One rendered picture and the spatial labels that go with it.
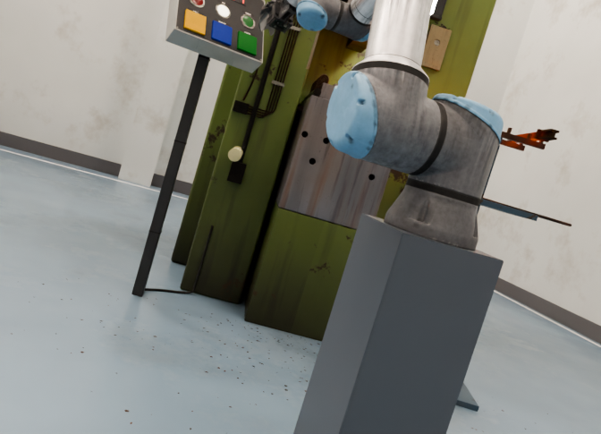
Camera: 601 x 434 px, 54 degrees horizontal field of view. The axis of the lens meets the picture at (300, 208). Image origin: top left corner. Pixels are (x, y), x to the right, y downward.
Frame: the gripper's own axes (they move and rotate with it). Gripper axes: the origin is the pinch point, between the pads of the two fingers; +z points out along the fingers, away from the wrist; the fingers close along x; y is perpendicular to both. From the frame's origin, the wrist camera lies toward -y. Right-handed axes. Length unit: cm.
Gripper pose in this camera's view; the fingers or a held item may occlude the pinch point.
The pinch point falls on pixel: (262, 25)
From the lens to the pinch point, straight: 209.8
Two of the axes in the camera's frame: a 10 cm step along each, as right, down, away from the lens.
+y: -0.1, 9.4, -3.5
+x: 8.3, 2.0, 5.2
